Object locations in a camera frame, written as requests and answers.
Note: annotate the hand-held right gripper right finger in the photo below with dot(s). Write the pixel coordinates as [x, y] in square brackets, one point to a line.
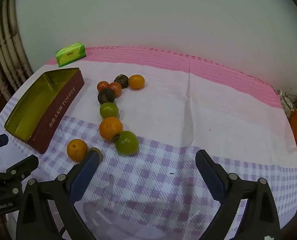
[213, 177]

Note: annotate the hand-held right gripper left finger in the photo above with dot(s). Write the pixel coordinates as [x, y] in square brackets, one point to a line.
[85, 178]

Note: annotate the large green citrus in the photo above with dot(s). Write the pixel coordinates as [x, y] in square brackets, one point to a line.
[127, 143]

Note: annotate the large orange tangerine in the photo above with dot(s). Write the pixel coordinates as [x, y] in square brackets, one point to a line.
[109, 128]

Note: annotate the dark red tin box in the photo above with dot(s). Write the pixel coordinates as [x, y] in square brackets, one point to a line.
[58, 112]

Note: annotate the small green citrus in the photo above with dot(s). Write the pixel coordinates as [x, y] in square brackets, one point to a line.
[109, 110]

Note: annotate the dark brown fruit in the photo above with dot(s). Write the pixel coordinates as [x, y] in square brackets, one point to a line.
[105, 96]
[122, 80]

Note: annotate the smooth orange tangerine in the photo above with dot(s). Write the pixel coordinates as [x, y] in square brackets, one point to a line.
[136, 82]

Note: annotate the pink and purple checked tablecloth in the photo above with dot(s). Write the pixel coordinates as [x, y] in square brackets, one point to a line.
[188, 130]

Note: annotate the white radiator pipes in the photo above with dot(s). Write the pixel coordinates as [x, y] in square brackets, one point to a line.
[3, 55]

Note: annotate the small red tomato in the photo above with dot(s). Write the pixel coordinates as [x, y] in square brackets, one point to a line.
[102, 85]

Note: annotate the green tissue pack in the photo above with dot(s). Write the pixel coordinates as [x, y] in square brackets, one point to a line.
[71, 53]

